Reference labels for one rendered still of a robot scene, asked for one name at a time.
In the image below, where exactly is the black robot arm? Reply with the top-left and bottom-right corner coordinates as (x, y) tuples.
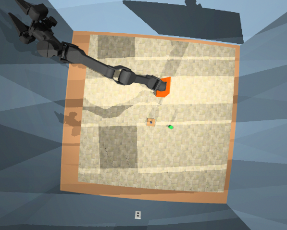
(37, 16), (167, 91)

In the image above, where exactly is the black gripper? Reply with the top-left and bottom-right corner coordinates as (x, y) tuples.
(8, 0), (54, 44)

